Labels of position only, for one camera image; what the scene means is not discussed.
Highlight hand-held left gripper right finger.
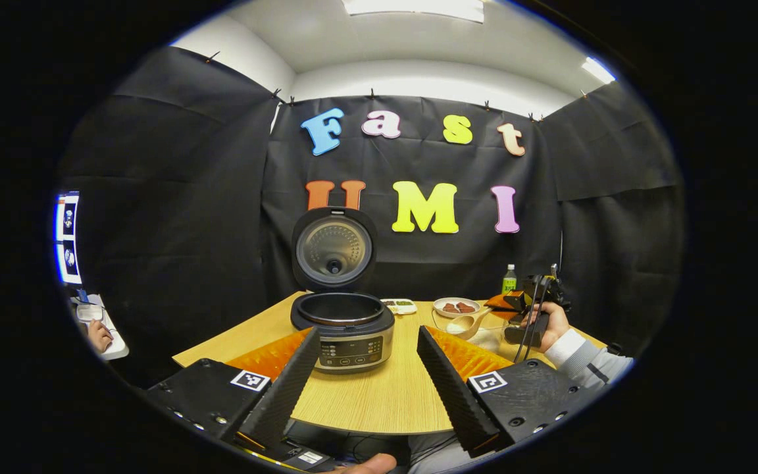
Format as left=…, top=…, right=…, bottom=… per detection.
left=417, top=325, right=607, bottom=460

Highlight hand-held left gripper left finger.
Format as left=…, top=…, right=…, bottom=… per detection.
left=145, top=326, right=322, bottom=450

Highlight wooden spoon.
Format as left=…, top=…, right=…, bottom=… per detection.
left=445, top=306, right=495, bottom=340

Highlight black silver rice cooker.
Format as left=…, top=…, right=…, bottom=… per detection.
left=290, top=207, right=396, bottom=375

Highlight white round plate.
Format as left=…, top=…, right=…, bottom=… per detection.
left=433, top=297, right=482, bottom=319

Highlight person's grey trousers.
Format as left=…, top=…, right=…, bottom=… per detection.
left=407, top=431, right=478, bottom=474

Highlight black backdrop cloth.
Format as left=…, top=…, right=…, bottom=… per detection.
left=57, top=46, right=686, bottom=389

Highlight small ceiling light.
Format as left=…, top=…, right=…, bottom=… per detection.
left=582, top=57, right=617, bottom=85

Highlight computer monitor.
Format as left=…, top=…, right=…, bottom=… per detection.
left=53, top=191, right=84, bottom=286

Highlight long ceiling light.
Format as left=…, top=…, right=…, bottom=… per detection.
left=343, top=0, right=485, bottom=24

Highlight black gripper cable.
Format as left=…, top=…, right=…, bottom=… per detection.
left=514, top=275, right=547, bottom=364

